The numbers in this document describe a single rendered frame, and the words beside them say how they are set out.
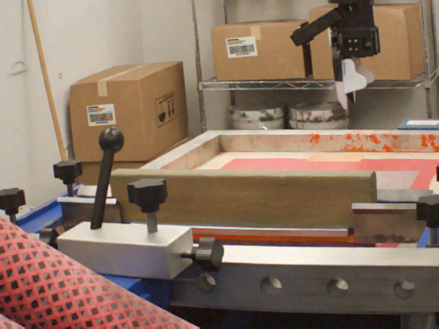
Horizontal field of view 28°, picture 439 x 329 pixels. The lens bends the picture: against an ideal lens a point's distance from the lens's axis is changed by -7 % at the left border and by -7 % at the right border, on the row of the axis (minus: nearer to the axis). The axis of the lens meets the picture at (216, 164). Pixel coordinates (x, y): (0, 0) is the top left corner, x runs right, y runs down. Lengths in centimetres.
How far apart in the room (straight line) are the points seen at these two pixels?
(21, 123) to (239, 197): 311
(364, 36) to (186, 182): 58
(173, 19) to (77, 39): 77
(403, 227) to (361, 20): 64
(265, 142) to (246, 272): 88
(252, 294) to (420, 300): 17
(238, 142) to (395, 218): 72
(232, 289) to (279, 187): 26
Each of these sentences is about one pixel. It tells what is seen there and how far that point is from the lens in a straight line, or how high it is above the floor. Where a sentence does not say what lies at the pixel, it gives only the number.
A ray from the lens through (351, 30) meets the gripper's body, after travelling 164.
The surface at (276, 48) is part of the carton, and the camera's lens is 453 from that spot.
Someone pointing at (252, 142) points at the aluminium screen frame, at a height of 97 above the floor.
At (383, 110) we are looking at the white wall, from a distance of 489.
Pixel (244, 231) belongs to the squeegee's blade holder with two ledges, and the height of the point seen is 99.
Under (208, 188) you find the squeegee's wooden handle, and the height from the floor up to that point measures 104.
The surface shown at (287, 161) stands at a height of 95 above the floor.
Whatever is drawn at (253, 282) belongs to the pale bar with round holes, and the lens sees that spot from 88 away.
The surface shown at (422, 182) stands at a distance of 145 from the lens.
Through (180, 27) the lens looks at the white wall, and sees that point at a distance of 520.
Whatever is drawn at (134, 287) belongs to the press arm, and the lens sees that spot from 85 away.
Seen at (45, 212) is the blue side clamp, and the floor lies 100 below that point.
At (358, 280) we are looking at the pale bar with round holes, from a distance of 85.
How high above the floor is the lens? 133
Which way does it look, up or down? 13 degrees down
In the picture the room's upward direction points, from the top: 5 degrees counter-clockwise
